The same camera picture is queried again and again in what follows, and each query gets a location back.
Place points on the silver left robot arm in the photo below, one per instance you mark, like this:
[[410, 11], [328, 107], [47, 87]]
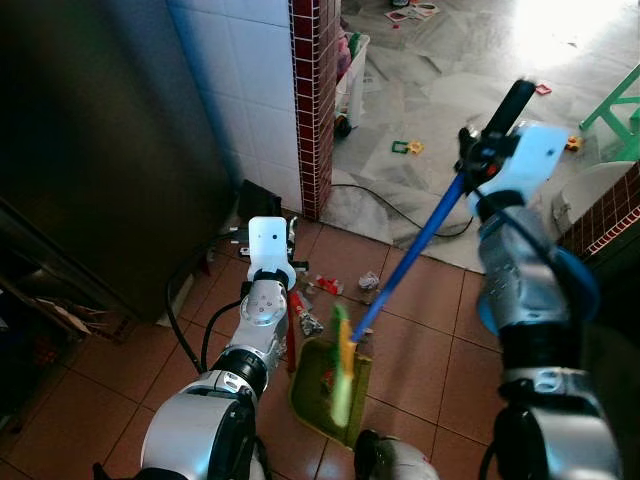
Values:
[[215, 400]]

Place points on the small crumpled silver wrapper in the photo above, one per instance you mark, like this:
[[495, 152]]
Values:
[[369, 280]]

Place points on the orange toy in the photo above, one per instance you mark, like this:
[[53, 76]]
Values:
[[573, 143]]

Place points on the green metal frame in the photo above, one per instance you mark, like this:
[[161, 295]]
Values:
[[612, 105]]

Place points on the black electrical box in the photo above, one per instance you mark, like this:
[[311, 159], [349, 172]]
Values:
[[262, 198]]

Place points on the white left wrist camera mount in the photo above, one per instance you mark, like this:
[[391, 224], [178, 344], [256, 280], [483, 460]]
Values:
[[270, 245]]

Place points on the large crumpled silver wrapper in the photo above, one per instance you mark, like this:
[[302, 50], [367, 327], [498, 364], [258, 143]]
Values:
[[310, 322]]

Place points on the red and white wrapper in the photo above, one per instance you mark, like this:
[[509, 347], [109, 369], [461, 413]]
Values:
[[328, 285]]

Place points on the dark metal cabinet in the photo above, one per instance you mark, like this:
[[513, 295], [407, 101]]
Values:
[[110, 150]]

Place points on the small red toy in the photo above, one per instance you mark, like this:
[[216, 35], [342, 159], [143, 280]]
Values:
[[543, 89]]

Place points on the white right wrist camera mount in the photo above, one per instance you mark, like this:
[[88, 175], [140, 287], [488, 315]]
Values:
[[525, 165]]

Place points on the white round container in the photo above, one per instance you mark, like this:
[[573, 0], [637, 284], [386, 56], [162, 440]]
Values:
[[590, 190]]

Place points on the white paper scrap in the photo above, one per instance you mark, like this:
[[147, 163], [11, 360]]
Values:
[[175, 308]]

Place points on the open picture book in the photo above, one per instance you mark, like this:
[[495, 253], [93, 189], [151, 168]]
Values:
[[410, 13]]

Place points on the green and yellow toy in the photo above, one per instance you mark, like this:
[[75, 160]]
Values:
[[407, 148]]

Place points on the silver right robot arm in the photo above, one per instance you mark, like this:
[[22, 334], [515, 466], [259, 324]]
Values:
[[530, 300]]

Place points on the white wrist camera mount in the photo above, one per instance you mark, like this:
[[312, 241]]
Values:
[[270, 245], [525, 165]]

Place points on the robot leg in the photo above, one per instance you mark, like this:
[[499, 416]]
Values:
[[395, 458]]

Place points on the brown cardboard piece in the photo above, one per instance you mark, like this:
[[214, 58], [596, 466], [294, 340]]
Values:
[[55, 315]]

